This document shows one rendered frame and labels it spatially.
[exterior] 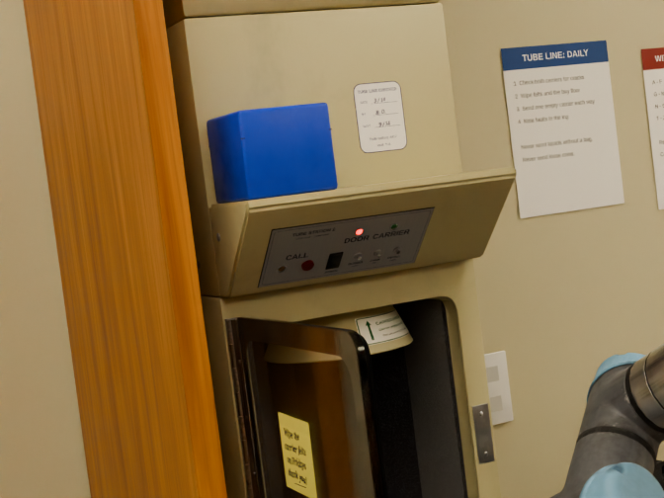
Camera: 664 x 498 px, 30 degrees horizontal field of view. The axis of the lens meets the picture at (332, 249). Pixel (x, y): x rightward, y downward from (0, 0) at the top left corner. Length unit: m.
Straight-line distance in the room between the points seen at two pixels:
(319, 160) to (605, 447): 0.40
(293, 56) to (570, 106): 0.80
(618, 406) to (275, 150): 0.42
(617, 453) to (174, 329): 0.44
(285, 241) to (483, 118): 0.78
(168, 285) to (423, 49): 0.44
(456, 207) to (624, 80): 0.86
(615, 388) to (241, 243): 0.39
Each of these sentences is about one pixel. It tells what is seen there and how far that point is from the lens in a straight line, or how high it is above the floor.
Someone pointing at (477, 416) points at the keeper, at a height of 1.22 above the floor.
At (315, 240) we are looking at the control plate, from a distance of 1.30.
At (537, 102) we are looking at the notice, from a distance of 2.06.
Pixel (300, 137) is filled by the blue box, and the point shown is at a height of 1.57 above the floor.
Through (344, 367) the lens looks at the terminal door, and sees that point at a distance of 1.08.
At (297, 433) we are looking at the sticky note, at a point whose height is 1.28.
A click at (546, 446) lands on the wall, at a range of 2.08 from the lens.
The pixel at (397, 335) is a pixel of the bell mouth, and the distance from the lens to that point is 1.46.
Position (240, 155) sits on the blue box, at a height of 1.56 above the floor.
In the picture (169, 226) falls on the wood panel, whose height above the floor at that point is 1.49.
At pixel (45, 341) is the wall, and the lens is 1.73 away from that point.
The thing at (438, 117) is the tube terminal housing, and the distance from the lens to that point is 1.46.
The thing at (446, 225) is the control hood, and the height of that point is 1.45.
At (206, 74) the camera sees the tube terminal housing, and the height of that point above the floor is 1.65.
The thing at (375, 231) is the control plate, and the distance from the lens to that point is 1.33.
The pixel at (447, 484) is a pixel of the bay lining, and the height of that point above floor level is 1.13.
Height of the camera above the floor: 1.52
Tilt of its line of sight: 3 degrees down
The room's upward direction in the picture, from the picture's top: 7 degrees counter-clockwise
